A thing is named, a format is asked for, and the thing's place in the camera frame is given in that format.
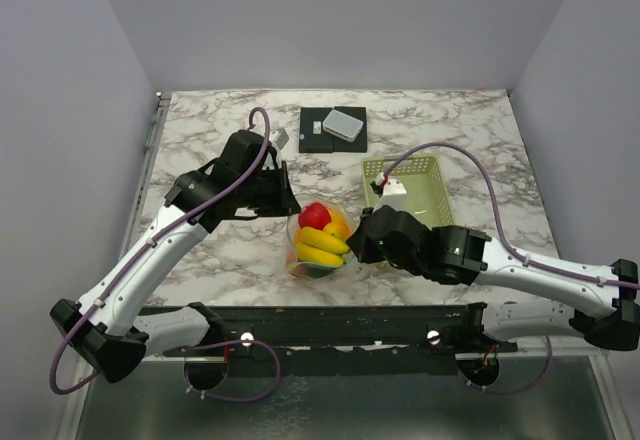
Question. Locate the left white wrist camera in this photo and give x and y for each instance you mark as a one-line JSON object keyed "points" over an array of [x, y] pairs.
{"points": [[279, 138]]}

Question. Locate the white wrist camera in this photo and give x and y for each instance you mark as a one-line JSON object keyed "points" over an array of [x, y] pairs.
{"points": [[390, 192], [279, 138]]}

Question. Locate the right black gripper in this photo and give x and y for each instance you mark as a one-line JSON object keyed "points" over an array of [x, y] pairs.
{"points": [[360, 241]]}

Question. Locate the clear zip top bag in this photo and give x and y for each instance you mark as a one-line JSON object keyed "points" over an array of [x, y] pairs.
{"points": [[305, 270]]}

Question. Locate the pale green plastic basket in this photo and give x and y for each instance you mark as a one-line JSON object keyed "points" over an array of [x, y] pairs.
{"points": [[426, 196]]}

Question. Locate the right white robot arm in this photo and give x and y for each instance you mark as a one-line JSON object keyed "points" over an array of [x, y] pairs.
{"points": [[595, 303]]}

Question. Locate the yellow orange mango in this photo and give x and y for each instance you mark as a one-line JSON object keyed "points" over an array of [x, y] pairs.
{"points": [[337, 226]]}

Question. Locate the red apple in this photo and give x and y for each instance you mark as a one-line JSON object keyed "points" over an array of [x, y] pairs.
{"points": [[314, 215]]}

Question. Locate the black flat box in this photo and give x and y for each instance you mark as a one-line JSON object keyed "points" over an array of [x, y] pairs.
{"points": [[314, 139]]}

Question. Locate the black metal base rail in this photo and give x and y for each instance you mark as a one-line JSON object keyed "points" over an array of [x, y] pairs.
{"points": [[338, 341]]}

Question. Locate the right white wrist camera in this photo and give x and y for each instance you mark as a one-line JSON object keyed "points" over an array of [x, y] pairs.
{"points": [[390, 192]]}

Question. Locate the yellow banana bunch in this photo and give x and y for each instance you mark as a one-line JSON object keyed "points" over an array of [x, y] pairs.
{"points": [[318, 247]]}

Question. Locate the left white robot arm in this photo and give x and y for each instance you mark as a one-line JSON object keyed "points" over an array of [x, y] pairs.
{"points": [[105, 326]]}

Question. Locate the grey white small box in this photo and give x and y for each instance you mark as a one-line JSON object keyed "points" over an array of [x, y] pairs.
{"points": [[342, 125]]}

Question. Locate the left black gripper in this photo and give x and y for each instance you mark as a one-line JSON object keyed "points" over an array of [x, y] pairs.
{"points": [[286, 201]]}

